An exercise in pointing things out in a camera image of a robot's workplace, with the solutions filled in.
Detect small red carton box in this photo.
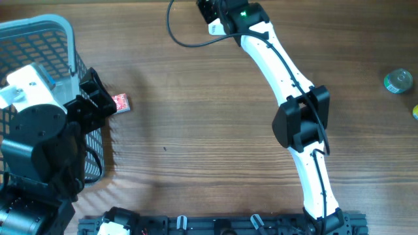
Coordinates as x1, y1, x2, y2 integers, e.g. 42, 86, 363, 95
112, 93, 130, 114

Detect silver tin can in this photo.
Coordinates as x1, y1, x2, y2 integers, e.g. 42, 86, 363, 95
383, 69, 413, 94

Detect yellow capped bottle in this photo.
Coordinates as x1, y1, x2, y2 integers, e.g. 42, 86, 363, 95
412, 105, 418, 119

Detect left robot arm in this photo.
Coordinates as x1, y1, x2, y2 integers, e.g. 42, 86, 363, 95
1, 65, 117, 234

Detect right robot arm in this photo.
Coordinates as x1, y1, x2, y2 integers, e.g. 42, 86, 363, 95
197, 1, 344, 234

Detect white barcode scanner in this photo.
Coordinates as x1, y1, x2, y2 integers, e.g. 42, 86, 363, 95
208, 18, 226, 36

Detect grey plastic mesh basket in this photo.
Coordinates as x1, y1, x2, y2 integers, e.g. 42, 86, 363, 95
0, 14, 106, 187

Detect right camera cable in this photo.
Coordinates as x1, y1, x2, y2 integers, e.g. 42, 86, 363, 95
166, 0, 331, 234

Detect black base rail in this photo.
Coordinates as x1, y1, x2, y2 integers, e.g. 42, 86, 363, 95
77, 213, 370, 235

